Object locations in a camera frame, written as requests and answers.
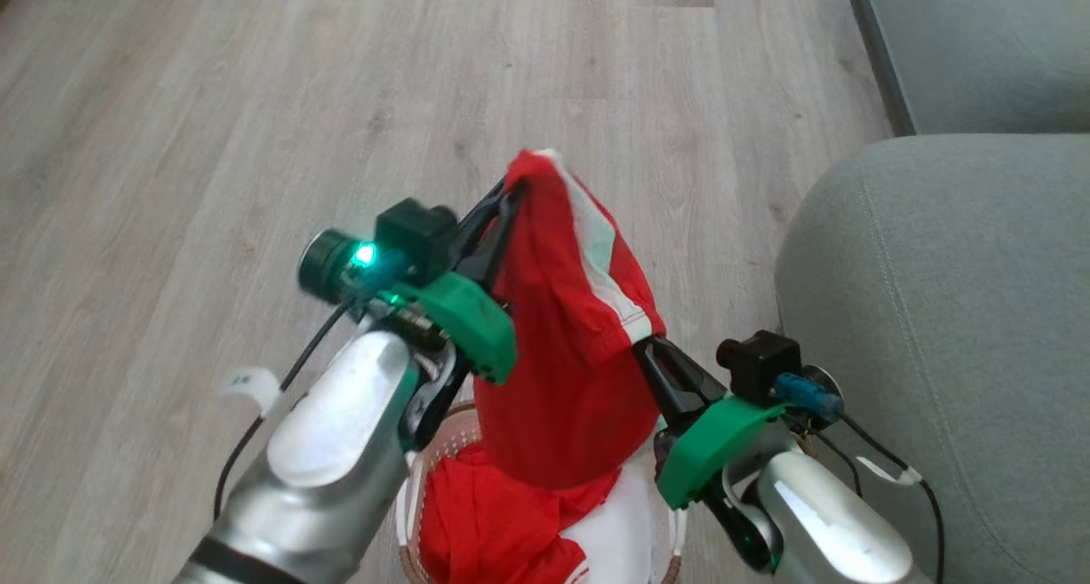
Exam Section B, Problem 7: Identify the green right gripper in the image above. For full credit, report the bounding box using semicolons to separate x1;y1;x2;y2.
633;335;795;510

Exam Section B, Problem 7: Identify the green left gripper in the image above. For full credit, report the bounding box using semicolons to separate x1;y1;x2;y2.
390;180;525;386

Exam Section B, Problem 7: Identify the red garment with white stripe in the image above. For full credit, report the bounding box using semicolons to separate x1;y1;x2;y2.
420;148;668;584

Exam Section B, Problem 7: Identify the white laundry basket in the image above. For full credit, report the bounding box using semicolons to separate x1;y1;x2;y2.
394;399;687;584

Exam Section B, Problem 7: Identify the grey sofa seat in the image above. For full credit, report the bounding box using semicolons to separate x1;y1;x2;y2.
841;0;1090;137

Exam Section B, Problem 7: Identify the white cloth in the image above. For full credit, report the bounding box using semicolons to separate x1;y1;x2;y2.
558;458;678;584

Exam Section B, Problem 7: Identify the blue cable connector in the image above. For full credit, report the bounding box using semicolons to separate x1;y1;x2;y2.
773;372;846;423

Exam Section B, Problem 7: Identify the white cable tag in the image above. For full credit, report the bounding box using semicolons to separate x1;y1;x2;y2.
854;455;924;488
221;366;284;418

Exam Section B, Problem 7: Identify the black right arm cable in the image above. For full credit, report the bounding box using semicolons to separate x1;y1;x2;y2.
800;414;946;584

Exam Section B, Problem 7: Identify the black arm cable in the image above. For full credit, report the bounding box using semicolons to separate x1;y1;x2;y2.
213;299;357;524
800;414;946;584

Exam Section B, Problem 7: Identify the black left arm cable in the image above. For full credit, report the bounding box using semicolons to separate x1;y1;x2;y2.
213;299;357;524

